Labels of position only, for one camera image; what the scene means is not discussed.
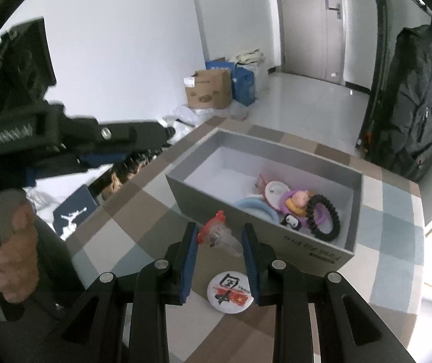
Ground white red printed badge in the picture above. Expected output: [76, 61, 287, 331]
[207, 271, 254, 314]

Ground clear red ring toy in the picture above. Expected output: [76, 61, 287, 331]
[197, 211, 243, 257]

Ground pink pig figurine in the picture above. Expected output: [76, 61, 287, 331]
[285, 191, 313, 216]

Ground white pin badge back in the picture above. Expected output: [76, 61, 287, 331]
[263, 180, 290, 211]

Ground black beaded bracelet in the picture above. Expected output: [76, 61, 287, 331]
[304, 193, 341, 241]

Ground person's left hand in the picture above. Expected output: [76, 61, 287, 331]
[0, 201, 40, 304]

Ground dark blue jordan bag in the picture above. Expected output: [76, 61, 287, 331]
[53, 185, 99, 240]

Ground small penguin charm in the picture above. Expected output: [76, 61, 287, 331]
[281, 213, 302, 231]

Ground grey cardboard box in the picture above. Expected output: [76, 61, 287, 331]
[167, 129, 362, 274]

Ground white plastic bags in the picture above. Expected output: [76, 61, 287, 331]
[159, 105, 235, 127]

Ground brown cardboard box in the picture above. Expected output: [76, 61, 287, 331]
[183, 69, 233, 109]

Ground blue paper bag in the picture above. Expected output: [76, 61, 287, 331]
[205, 59, 255, 106]

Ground black coat rack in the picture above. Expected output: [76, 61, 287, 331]
[356, 0, 390, 158]

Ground beige tote bag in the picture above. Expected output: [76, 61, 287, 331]
[234, 48, 265, 65]

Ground black backpack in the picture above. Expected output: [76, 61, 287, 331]
[368, 25, 432, 183]

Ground grey door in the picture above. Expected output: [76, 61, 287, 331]
[277, 0, 345, 85]

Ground light blue bracelet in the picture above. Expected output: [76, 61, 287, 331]
[233, 195, 280, 223]

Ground purple ring bracelet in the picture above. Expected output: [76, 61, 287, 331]
[279, 190, 333, 235]

